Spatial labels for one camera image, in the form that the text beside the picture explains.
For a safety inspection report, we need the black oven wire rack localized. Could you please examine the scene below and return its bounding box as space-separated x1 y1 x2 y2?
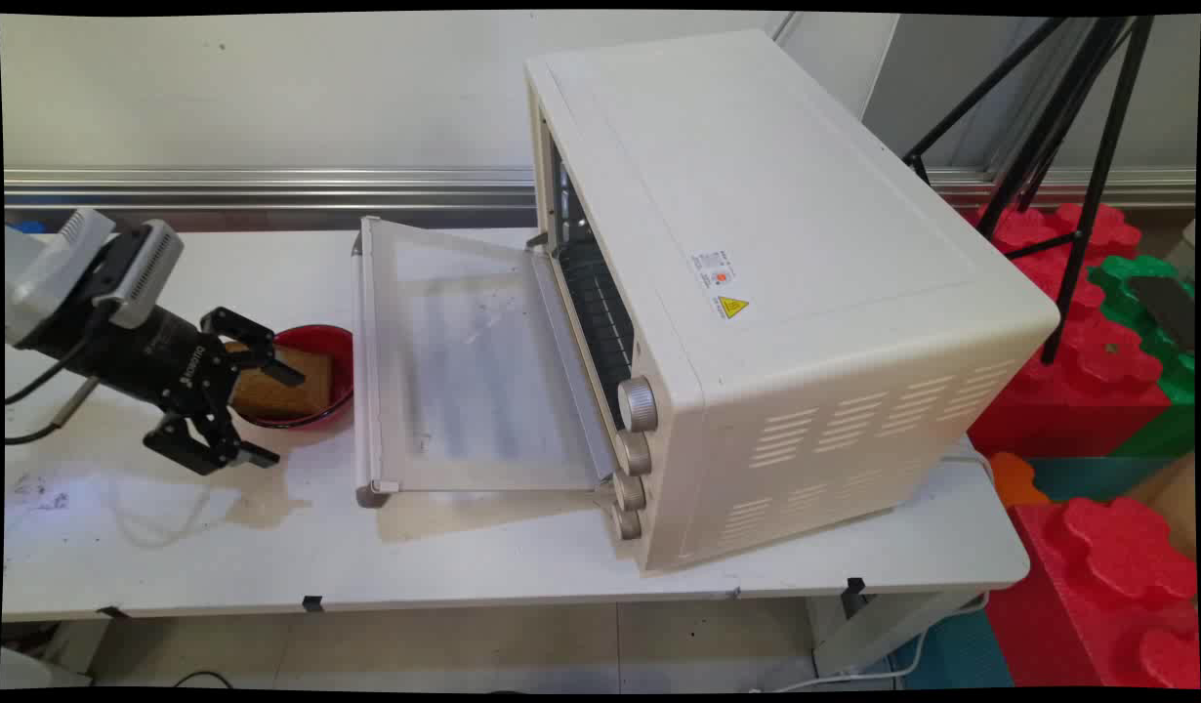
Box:
558 234 636 401

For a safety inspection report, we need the red bowl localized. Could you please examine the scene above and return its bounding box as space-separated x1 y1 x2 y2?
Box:
231 324 355 431

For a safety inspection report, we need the cream toaster oven body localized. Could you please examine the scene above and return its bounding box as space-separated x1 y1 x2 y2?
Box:
523 28 1063 575

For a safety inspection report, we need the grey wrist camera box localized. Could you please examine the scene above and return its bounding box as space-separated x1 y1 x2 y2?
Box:
95 220 186 330

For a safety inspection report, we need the white label sticker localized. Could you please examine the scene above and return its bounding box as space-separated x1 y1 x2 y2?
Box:
691 250 740 289

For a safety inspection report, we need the black tripod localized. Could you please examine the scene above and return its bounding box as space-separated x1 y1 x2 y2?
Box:
901 16 1156 366

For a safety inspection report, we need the green foam block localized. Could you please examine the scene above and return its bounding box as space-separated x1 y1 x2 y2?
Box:
1087 254 1197 460

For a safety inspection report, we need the glass oven door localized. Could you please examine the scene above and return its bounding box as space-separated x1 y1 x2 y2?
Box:
352 216 617 510

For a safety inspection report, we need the large red foam block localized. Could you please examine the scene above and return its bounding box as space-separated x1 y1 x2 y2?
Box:
964 201 1174 460

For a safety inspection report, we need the white power cable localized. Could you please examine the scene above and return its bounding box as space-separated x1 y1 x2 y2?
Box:
757 439 997 694

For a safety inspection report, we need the white table leg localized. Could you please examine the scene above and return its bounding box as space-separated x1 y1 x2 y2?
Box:
808 589 990 679

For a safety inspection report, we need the brown bread slice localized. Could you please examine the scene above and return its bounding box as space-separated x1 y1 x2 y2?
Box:
224 341 335 423

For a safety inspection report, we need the dark flat object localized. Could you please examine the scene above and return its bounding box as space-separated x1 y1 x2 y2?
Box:
1126 275 1197 352

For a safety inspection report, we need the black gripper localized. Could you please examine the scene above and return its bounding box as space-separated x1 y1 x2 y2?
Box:
17 303 307 477

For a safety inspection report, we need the orange foam piece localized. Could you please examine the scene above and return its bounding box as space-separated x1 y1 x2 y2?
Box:
987 451 1053 510

